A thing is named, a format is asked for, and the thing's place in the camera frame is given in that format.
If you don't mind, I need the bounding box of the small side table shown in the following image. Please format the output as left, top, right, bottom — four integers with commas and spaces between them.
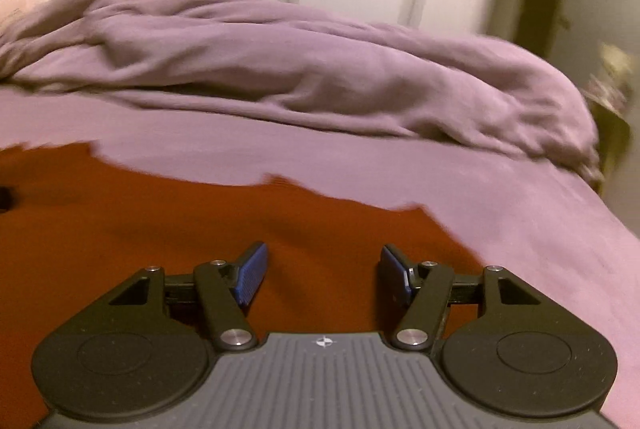
587, 98, 631, 196

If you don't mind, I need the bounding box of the crumpled lilac duvet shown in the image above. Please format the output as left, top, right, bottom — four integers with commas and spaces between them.
1, 0, 600, 182

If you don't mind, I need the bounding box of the wrapped flower bouquet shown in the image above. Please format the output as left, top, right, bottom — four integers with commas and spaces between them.
586, 42, 638, 116

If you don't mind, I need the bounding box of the dark doorway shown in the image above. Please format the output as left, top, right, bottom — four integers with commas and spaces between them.
514, 0, 560, 58

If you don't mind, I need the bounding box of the white plush toy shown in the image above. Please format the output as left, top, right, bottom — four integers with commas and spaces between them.
0, 0, 56, 34

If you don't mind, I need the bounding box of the lilac bed sheet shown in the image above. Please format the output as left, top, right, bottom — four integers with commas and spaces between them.
1, 87, 639, 428

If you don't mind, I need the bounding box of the rust brown knit sweater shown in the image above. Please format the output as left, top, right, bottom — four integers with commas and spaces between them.
1, 143, 482, 428

